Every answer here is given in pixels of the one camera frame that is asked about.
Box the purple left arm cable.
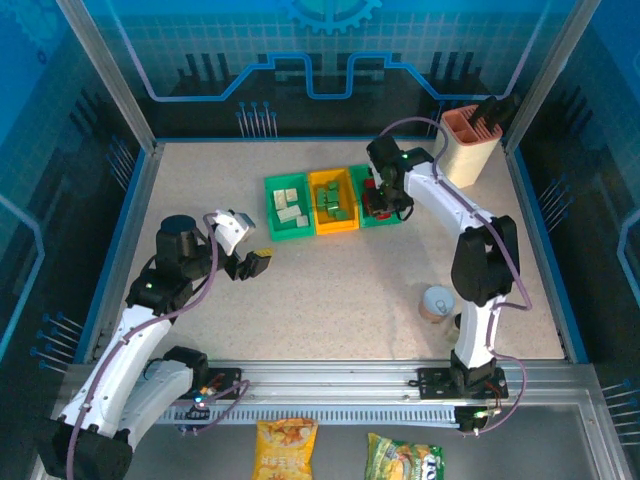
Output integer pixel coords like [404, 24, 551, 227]
[64, 212, 251, 479]

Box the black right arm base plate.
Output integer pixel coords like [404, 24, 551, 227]
[417, 366, 506, 401]

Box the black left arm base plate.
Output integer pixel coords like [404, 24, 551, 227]
[198, 367, 245, 401]

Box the aluminium front rail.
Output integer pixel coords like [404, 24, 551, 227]
[64, 358, 599, 402]

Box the aluminium frame post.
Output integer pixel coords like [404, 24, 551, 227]
[54, 0, 164, 151]
[502, 0, 599, 151]

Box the yellow chip bag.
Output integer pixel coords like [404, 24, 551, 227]
[253, 418, 319, 480]

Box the green chip bag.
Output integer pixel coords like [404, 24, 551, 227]
[363, 432, 446, 480]

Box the black knife handle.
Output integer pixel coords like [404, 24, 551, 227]
[492, 93, 521, 127]
[472, 94, 500, 125]

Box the tin can with pull tab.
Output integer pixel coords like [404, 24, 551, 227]
[418, 284, 457, 326]

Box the green plastic bin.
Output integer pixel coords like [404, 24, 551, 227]
[263, 172, 317, 243]
[348, 163, 404, 230]

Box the yellow plastic bin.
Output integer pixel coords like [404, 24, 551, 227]
[307, 168, 361, 236]

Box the cream knife block pink top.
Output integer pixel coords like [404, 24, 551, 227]
[432, 105, 504, 189]

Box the slotted grey cable duct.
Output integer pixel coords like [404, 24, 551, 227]
[164, 405, 461, 427]

